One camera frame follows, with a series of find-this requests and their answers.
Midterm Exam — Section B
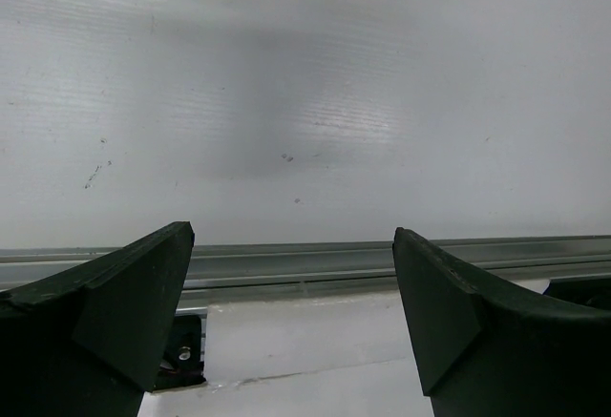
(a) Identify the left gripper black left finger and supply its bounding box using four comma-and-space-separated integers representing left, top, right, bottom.
1, 221, 195, 416

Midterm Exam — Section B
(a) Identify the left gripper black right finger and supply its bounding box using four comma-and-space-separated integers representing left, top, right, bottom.
392, 228, 610, 416

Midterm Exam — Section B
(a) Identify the aluminium rail frame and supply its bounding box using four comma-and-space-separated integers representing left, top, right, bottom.
1, 223, 610, 312

